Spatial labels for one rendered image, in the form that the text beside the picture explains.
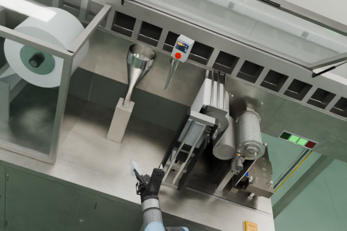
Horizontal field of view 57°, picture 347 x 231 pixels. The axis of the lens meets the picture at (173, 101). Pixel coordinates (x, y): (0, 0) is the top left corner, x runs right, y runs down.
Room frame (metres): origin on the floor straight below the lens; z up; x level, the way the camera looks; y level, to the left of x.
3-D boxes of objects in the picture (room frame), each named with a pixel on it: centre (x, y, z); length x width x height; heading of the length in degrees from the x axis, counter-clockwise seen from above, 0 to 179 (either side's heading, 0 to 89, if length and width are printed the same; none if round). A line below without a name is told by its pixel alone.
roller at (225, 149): (1.45, -0.36, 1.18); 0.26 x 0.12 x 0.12; 7
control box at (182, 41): (1.30, 0.06, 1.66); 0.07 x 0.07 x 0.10; 82
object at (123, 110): (1.36, 0.24, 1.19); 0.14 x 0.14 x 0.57
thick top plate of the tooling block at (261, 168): (1.53, -0.65, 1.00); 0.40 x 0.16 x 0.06; 7
